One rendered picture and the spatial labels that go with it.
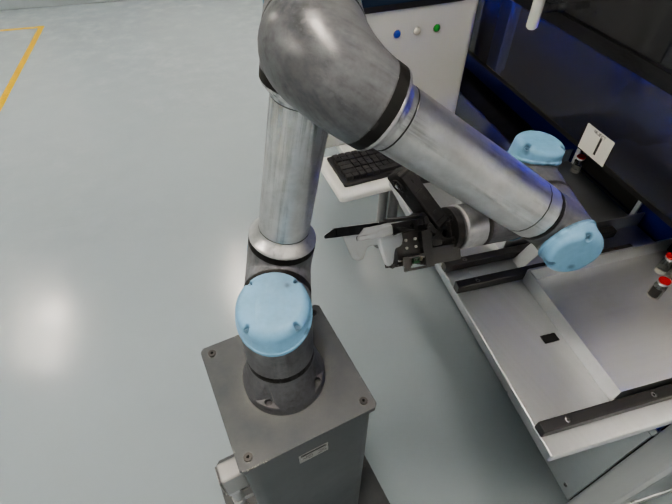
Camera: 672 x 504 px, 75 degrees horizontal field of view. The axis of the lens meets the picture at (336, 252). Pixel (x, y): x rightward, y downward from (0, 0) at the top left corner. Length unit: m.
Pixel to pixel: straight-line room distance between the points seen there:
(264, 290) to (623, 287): 0.70
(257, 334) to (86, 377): 1.39
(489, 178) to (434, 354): 1.38
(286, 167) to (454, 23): 0.88
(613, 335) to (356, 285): 1.29
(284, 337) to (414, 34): 0.94
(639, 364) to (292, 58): 0.75
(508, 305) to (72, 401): 1.58
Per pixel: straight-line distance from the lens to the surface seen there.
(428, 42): 1.37
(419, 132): 0.46
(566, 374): 0.85
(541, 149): 0.70
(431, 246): 0.69
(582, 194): 1.22
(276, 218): 0.69
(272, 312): 0.67
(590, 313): 0.95
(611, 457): 1.39
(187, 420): 1.77
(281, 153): 0.62
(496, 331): 0.86
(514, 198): 0.55
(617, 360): 0.91
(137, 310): 2.11
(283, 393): 0.79
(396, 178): 0.69
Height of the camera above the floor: 1.55
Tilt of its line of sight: 46 degrees down
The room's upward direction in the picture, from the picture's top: straight up
